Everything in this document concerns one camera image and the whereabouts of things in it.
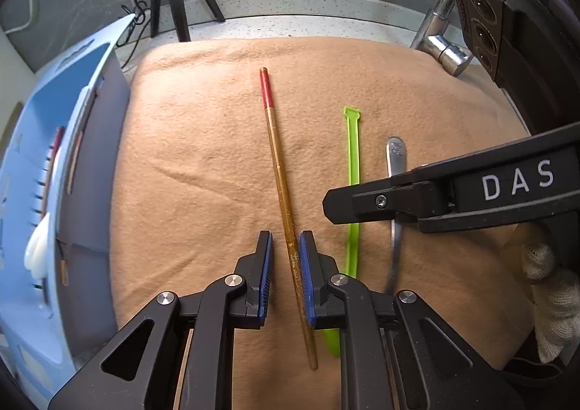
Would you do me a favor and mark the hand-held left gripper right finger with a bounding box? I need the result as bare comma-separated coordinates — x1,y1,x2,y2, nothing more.
298,230,525,410

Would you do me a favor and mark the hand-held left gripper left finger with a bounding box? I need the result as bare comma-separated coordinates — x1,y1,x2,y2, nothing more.
47,230,274,410

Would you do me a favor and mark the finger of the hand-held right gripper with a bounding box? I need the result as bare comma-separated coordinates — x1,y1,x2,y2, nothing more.
323,163,456,234

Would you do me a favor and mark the green plastic utensil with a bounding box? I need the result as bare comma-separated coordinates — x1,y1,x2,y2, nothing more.
323,106,363,359

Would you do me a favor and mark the metal spoon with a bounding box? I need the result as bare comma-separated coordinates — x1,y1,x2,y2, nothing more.
383,136,409,297

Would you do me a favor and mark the red-tipped wooden chopstick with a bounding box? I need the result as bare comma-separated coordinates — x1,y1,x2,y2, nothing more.
66,129,86,195
259,68,319,370
45,125,66,216

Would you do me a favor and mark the light blue plastic utensil basket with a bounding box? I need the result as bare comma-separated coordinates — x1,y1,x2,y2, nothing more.
0,13,137,410

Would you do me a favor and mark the person's right hand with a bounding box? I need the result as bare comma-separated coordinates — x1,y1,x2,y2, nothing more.
520,242,580,365

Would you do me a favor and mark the brown cloth mat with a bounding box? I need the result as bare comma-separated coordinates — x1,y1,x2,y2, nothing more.
109,36,544,410

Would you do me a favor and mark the chrome faucet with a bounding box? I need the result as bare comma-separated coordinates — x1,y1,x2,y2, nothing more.
410,0,474,78

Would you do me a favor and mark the person's black clothing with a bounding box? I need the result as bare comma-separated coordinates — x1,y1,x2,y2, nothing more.
498,356,580,410

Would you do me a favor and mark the white plain spoon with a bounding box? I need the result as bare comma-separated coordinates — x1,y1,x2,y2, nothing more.
25,212,54,280

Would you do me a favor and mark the thin black cable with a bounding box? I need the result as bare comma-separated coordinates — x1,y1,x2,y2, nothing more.
115,0,150,71

